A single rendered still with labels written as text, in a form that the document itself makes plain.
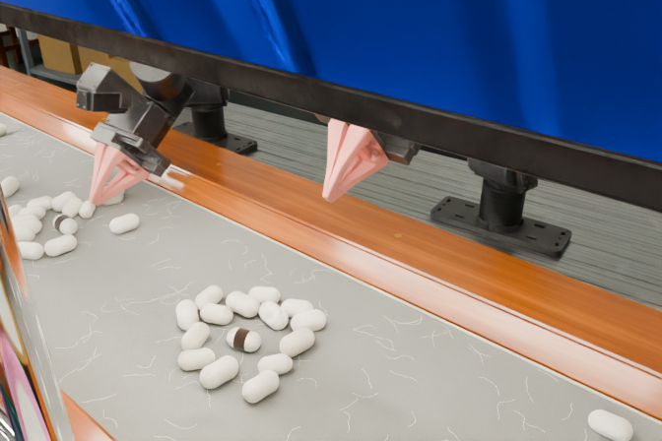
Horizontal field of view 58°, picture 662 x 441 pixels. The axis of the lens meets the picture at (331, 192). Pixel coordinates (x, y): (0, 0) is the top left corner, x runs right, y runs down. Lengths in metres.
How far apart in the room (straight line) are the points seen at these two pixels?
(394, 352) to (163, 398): 0.21
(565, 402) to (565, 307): 0.10
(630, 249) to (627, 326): 0.33
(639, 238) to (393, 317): 0.47
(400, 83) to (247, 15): 0.09
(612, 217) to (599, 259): 0.14
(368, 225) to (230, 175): 0.23
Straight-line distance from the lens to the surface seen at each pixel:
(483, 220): 0.91
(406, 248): 0.68
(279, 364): 0.55
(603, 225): 0.99
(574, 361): 0.60
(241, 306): 0.61
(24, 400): 0.31
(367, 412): 0.53
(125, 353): 0.61
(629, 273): 0.89
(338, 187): 0.61
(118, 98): 0.81
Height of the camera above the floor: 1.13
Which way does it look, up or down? 28 degrees down
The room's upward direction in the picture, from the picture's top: straight up
